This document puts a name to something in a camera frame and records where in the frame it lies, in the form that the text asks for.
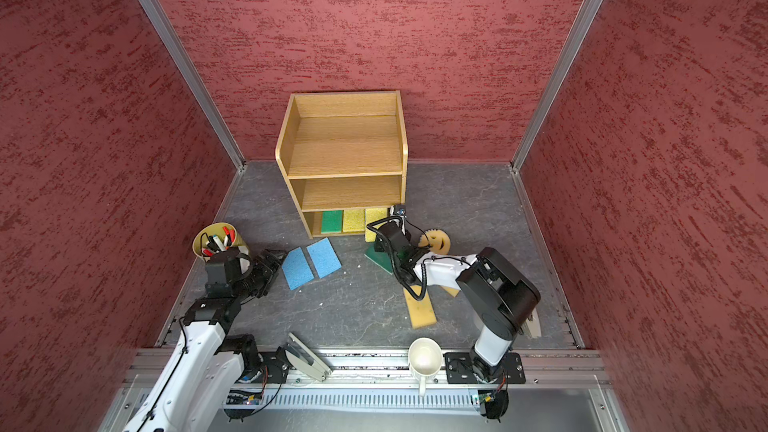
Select light blue sponge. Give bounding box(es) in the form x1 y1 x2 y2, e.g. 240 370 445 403
307 238 342 278
282 248 314 290

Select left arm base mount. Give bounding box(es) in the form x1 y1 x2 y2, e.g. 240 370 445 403
237 347 291 384

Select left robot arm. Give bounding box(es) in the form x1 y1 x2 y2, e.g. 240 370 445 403
123 248 287 431

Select white mug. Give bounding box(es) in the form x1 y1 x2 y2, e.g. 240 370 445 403
407 337 444 397

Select yellow pen cup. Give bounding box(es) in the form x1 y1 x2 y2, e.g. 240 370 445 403
191 222 248 262

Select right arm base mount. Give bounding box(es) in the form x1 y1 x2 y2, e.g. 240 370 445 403
443 351 526 385

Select markers in cup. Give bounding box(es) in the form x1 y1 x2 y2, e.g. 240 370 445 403
200 225 236 256

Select right light blue sponge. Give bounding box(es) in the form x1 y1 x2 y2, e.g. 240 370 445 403
307 238 342 278

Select dark green sponge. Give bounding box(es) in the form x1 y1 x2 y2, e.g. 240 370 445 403
365 244 393 275

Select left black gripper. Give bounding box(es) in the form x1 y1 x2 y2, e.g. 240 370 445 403
233 248 290 301

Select bright green sponge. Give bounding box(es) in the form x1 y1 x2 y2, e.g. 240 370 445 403
321 210 344 235

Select left light blue sponge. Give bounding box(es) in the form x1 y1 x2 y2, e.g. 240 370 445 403
282 248 314 290

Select beige stapler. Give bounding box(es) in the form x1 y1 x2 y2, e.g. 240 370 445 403
522 309 542 339

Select grey stapler on rail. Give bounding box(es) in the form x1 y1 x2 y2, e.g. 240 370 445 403
284 332 332 382

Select wooden three-tier shelf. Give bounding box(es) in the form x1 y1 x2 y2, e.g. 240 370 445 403
275 90 409 239

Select yellow smiley face sponge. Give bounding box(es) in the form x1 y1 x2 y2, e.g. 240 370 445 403
418 229 451 255

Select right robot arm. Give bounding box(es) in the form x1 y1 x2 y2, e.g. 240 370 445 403
366 215 541 382

